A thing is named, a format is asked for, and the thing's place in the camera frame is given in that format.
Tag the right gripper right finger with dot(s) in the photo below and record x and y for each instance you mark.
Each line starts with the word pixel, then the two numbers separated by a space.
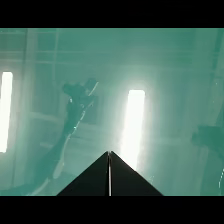
pixel 126 181

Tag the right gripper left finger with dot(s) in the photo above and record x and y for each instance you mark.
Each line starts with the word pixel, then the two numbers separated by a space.
pixel 95 181

